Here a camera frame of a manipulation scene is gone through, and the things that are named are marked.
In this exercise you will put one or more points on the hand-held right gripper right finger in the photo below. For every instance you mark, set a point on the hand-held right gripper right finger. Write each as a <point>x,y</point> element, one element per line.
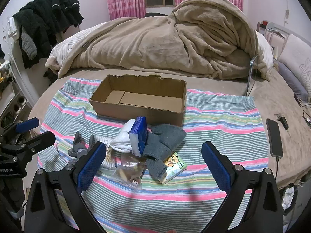
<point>216,167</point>

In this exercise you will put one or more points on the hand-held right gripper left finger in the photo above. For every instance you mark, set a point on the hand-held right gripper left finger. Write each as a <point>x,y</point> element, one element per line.
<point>91,167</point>

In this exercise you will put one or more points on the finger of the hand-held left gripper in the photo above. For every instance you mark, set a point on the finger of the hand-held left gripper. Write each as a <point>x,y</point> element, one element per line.
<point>42,139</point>
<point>26,125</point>

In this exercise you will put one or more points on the clear bag of cotton swabs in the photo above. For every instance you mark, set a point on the clear bag of cotton swabs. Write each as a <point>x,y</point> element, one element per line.
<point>109,157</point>

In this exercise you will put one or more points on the grey dotted non-slip socks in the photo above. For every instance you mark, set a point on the grey dotted non-slip socks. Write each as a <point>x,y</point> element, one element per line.
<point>77,150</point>

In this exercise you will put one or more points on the clear plastic snack bag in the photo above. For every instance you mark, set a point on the clear plastic snack bag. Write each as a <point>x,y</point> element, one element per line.
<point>128,172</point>

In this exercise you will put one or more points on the white sock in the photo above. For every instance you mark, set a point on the white sock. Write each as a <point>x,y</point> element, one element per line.
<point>121,138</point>

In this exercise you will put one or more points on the blue and white tissue packet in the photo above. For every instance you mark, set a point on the blue and white tissue packet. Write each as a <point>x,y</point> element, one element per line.
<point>138,136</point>

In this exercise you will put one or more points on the grey knit socks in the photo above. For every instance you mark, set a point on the grey knit socks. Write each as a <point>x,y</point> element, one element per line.
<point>167,136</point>

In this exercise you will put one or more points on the cardboard box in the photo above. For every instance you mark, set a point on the cardboard box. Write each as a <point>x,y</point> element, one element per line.
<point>136,112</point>

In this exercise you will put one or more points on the shoe rack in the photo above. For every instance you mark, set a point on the shoe rack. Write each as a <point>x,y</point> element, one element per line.
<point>12,102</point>

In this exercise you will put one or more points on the striped pastel towel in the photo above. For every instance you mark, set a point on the striped pastel towel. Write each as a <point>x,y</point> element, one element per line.
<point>218,126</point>

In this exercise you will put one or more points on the green cartoon tissue packet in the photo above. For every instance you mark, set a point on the green cartoon tissue packet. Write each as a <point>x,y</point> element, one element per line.
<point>173,167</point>

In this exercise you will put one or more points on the black smartphone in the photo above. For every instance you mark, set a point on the black smartphone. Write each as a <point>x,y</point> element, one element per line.
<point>274,137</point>

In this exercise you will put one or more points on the trash bin with white paper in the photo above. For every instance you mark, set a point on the trash bin with white paper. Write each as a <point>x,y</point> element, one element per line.
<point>290,196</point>

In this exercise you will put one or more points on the grey quilted garment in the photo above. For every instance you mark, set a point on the grey quilted garment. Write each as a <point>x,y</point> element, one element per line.
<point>28,45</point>

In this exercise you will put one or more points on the bunch of keys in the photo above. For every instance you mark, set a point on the bunch of keys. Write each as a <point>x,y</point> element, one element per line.
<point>283,121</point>

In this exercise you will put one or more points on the white hanging cloth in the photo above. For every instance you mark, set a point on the white hanging cloth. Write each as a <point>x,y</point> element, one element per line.
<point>11,28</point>

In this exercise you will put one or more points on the black fleece jacket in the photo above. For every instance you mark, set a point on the black fleece jacket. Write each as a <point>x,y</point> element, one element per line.
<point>36,17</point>

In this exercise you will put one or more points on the grey pillow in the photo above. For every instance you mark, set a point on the grey pillow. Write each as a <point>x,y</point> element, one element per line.
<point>290,80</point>

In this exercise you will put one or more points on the black jacket with pale stripes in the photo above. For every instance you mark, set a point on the black jacket with pale stripes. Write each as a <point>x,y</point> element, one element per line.
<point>65,4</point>

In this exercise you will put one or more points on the beige fleece blanket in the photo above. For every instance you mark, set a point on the beige fleece blanket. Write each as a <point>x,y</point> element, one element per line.
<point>145,43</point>

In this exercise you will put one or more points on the beige floral pillow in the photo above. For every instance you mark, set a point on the beige floral pillow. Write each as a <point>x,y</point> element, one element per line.
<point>297,58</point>

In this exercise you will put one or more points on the grey metal headboard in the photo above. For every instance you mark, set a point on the grey metal headboard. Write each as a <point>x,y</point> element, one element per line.
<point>279,28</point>

